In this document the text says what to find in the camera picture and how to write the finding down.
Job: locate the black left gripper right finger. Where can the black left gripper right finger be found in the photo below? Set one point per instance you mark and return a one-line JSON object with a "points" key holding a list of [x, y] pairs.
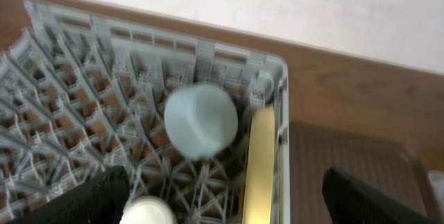
{"points": [[350, 200]]}

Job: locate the yellow plate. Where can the yellow plate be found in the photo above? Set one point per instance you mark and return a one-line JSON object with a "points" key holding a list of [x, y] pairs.
{"points": [[258, 192]]}

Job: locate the white cup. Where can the white cup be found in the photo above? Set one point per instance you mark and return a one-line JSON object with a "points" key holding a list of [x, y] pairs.
{"points": [[148, 210]]}

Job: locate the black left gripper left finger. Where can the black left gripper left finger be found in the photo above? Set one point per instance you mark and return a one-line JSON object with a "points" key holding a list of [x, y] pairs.
{"points": [[99, 200]]}

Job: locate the grey dishwasher rack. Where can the grey dishwasher rack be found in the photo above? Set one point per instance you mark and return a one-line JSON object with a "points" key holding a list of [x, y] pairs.
{"points": [[81, 93]]}

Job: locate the light blue bowl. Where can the light blue bowl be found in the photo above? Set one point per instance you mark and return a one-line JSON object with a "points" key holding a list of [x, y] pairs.
{"points": [[200, 120]]}

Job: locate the brown plastic tray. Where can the brown plastic tray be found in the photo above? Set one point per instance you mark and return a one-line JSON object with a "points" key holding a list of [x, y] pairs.
{"points": [[387, 166]]}

